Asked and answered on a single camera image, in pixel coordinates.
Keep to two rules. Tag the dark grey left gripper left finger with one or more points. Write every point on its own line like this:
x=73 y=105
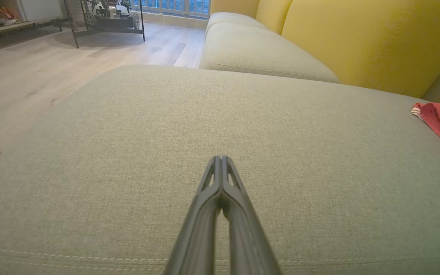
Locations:
x=201 y=229

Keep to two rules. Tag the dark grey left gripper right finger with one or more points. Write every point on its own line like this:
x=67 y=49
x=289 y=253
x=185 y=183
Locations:
x=246 y=233

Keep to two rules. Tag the red shorts with white trim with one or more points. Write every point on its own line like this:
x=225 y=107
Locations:
x=439 y=118

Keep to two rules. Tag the large grey sofa ottoman cushion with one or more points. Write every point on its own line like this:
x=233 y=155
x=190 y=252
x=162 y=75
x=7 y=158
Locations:
x=220 y=130

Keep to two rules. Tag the yellow sofa back cushion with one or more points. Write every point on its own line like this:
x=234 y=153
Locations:
x=376 y=42
x=271 y=13

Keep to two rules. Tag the white window railing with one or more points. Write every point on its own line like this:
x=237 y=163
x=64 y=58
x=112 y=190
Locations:
x=174 y=7

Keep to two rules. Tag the black metal rack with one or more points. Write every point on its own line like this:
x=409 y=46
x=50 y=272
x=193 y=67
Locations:
x=109 y=21

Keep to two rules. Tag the low white shelf cabinet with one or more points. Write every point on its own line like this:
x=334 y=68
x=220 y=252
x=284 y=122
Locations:
x=17 y=15

